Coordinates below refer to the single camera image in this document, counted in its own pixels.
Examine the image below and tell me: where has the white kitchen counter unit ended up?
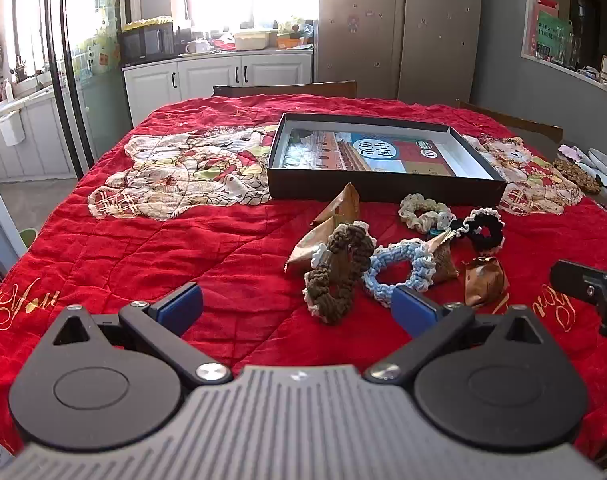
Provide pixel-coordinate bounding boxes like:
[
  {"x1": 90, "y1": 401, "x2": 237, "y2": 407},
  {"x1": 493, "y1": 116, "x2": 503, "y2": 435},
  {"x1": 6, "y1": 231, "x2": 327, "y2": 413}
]
[{"x1": 0, "y1": 85, "x2": 92, "y2": 183}]

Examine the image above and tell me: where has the brown beaded coaster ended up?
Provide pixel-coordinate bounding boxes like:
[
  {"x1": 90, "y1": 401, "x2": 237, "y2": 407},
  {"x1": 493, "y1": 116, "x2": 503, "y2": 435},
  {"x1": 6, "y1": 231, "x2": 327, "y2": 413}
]
[{"x1": 553, "y1": 160, "x2": 602, "y2": 194}]

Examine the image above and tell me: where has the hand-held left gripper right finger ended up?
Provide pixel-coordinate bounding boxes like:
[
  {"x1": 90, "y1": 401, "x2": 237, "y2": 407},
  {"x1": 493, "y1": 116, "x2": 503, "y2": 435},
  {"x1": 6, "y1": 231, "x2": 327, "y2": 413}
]
[{"x1": 363, "y1": 287, "x2": 551, "y2": 387}]

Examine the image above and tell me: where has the black white-trimmed scrunchie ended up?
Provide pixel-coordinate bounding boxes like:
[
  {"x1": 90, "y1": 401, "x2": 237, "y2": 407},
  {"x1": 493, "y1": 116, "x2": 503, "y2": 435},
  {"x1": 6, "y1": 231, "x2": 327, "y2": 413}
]
[{"x1": 451, "y1": 207, "x2": 505, "y2": 254}]

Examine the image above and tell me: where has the white wall shelf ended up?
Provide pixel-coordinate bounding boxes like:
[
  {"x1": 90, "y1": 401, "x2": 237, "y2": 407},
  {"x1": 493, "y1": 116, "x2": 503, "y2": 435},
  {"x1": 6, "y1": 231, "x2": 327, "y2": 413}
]
[{"x1": 521, "y1": 0, "x2": 607, "y2": 102}]

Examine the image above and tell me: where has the cream crochet scrunchie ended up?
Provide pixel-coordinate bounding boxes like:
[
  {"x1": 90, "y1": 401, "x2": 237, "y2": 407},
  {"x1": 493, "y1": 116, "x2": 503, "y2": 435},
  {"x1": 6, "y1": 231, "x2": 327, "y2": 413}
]
[{"x1": 398, "y1": 193, "x2": 457, "y2": 235}]

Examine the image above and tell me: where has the white plate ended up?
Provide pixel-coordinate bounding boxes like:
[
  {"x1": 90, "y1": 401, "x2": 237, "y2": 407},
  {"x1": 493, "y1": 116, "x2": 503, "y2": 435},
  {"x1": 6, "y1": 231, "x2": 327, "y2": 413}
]
[{"x1": 588, "y1": 148, "x2": 607, "y2": 184}]

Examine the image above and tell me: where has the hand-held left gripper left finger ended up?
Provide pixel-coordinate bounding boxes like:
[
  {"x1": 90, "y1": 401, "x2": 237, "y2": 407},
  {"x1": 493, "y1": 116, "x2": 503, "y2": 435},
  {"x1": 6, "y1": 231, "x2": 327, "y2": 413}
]
[{"x1": 48, "y1": 282, "x2": 233, "y2": 387}]

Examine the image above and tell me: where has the beige double-door refrigerator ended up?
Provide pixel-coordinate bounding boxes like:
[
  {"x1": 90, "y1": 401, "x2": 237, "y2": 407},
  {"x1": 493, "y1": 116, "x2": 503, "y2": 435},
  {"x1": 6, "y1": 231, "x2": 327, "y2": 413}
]
[{"x1": 316, "y1": 0, "x2": 481, "y2": 106}]

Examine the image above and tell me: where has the colourful printed booklet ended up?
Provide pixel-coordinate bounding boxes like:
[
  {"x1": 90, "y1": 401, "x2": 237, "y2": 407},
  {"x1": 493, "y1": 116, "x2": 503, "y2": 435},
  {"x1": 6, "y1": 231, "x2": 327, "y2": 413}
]
[{"x1": 284, "y1": 129, "x2": 457, "y2": 178}]

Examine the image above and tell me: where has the green poster card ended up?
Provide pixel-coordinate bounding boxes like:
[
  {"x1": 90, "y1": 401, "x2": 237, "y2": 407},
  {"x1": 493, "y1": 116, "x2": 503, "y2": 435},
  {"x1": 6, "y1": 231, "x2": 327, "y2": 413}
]
[{"x1": 536, "y1": 10, "x2": 574, "y2": 58}]

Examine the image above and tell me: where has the black shallow cardboard box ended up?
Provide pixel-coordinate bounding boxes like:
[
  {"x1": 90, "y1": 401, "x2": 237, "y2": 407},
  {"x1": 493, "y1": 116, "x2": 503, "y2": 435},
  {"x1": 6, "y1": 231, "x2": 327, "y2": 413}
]
[{"x1": 267, "y1": 112, "x2": 507, "y2": 202}]

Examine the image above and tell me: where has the yellow cloth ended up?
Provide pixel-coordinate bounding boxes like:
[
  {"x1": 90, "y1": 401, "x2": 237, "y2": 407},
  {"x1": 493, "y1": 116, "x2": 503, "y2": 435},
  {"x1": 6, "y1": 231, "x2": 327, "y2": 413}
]
[{"x1": 121, "y1": 16, "x2": 174, "y2": 31}]

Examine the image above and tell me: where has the black framed glass door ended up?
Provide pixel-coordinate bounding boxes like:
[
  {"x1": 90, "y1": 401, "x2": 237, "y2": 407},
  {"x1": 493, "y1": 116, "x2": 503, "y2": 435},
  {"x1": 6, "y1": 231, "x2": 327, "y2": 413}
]
[{"x1": 46, "y1": 0, "x2": 134, "y2": 181}]

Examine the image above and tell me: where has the wooden chair back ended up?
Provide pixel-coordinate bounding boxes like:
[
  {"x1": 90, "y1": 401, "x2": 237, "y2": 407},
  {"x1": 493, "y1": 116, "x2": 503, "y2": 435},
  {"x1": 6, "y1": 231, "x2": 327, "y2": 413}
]
[
  {"x1": 456, "y1": 100, "x2": 564, "y2": 144},
  {"x1": 212, "y1": 81, "x2": 359, "y2": 99}
]

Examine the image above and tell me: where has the beige lidded container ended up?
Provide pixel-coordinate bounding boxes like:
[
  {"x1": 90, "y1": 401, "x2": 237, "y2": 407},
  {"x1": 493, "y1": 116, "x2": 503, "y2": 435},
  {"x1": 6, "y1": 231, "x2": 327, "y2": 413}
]
[{"x1": 234, "y1": 31, "x2": 272, "y2": 51}]

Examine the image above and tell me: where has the white kitchen cabinet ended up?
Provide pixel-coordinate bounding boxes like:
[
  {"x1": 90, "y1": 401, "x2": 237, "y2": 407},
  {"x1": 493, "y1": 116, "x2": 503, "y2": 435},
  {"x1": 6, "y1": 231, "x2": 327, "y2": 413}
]
[{"x1": 122, "y1": 50, "x2": 314, "y2": 128}]

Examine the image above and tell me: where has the white hanging bin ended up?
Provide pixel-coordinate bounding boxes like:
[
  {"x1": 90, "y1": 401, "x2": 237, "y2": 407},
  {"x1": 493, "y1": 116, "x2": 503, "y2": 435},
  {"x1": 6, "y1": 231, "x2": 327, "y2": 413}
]
[{"x1": 0, "y1": 110, "x2": 24, "y2": 147}]

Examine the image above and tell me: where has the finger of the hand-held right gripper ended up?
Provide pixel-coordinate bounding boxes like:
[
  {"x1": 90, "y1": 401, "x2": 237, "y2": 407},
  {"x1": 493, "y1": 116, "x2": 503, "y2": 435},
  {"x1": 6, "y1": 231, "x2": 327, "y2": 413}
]
[{"x1": 551, "y1": 259, "x2": 607, "y2": 338}]

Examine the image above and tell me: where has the brown triangular snack packet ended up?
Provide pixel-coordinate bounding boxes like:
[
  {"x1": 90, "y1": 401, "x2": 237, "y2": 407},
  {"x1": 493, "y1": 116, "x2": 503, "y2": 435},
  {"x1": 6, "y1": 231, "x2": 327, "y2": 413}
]
[
  {"x1": 285, "y1": 222, "x2": 344, "y2": 274},
  {"x1": 426, "y1": 232, "x2": 460, "y2": 287},
  {"x1": 462, "y1": 256, "x2": 511, "y2": 309},
  {"x1": 312, "y1": 182, "x2": 363, "y2": 229}
]

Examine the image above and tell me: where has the red printed bear blanket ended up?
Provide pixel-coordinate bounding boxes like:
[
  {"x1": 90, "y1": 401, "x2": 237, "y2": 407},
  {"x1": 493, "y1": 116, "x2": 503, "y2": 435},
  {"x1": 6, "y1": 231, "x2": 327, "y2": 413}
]
[{"x1": 0, "y1": 94, "x2": 607, "y2": 466}]

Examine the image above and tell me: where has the brown crochet scrunchie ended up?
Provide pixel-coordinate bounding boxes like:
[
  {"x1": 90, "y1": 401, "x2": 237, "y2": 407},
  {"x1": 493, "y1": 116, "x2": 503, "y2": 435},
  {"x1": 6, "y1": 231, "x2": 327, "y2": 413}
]
[{"x1": 303, "y1": 222, "x2": 377, "y2": 324}]

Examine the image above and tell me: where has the red paper bag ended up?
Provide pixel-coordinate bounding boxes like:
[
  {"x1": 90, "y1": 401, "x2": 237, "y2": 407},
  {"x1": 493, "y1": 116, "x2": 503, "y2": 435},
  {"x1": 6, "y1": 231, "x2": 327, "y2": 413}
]
[{"x1": 533, "y1": 0, "x2": 560, "y2": 23}]

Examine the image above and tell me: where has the black microwave oven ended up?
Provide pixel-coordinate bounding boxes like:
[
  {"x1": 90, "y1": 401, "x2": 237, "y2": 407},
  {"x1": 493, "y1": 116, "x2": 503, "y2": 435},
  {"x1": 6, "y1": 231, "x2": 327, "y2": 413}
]
[{"x1": 118, "y1": 22, "x2": 177, "y2": 64}]

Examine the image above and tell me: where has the blue crochet scrunchie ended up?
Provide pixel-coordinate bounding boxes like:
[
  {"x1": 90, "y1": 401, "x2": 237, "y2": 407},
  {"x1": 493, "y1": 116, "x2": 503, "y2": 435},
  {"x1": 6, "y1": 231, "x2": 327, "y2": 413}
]
[{"x1": 363, "y1": 238, "x2": 437, "y2": 308}]

